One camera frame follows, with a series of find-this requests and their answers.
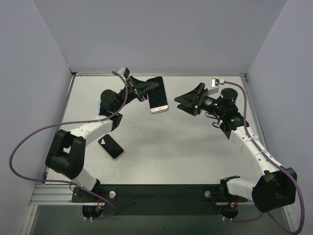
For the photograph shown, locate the aluminium table edge frame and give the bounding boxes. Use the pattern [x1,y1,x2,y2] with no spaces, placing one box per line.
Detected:
[72,72,246,77]

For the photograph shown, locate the aluminium front rail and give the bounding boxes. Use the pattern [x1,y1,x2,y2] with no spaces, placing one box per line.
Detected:
[30,184,252,206]

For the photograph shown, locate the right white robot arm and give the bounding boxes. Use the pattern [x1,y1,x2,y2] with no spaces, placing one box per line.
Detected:
[174,79,297,212]

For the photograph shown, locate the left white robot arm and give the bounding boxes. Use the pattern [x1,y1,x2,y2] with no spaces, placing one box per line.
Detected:
[45,76,158,201]

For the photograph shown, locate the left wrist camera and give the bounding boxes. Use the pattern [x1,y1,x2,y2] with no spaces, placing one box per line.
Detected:
[118,67,130,79]

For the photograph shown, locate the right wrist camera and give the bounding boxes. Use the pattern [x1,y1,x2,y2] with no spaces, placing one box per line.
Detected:
[211,77,225,88]

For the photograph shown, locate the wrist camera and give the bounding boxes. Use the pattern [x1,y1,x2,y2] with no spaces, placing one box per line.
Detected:
[211,77,225,88]
[118,67,130,79]

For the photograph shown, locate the purple phone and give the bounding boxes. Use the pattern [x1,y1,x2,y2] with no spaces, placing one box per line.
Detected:
[147,76,169,114]

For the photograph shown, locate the phone in cream case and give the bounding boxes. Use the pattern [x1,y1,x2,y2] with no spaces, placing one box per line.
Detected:
[98,134,124,160]

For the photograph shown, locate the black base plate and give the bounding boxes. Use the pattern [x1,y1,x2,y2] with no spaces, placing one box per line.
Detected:
[71,184,248,216]

